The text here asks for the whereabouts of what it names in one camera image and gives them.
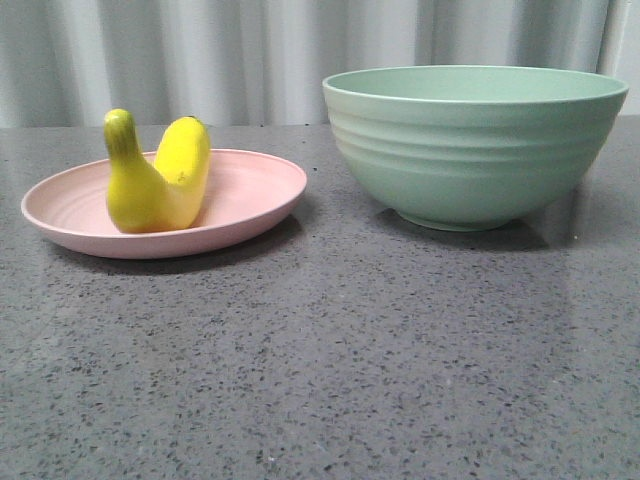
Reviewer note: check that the yellow banana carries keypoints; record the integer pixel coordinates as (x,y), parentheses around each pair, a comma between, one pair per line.
(164,194)

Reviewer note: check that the green ribbed bowl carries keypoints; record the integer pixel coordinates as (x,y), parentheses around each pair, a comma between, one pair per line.
(470,147)

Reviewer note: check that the pink plate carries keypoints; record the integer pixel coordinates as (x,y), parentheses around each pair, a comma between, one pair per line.
(247,194)

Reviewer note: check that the white curtain backdrop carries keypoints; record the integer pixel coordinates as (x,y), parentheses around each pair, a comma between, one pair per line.
(65,63)

